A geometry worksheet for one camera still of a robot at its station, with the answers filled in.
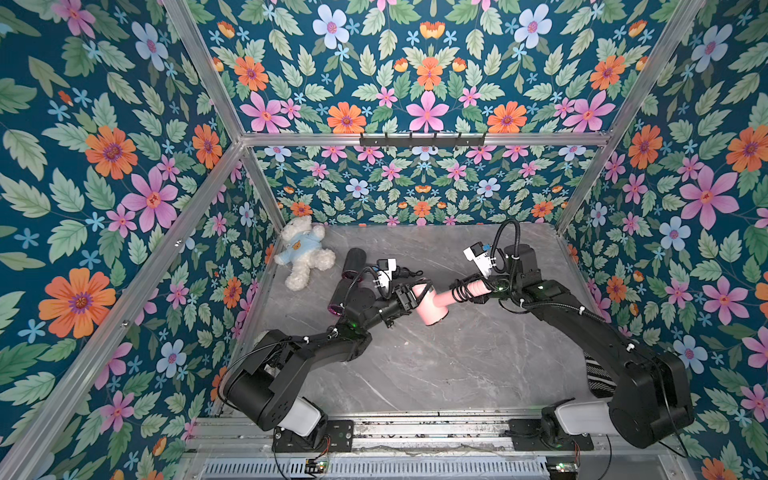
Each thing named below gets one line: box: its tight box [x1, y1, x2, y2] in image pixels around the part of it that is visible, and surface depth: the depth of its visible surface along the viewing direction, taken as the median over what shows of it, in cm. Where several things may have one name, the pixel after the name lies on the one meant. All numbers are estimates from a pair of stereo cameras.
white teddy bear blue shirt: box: [274, 215, 336, 291], surface depth 106 cm
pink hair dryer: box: [411, 278, 492, 326], surface depth 75 cm
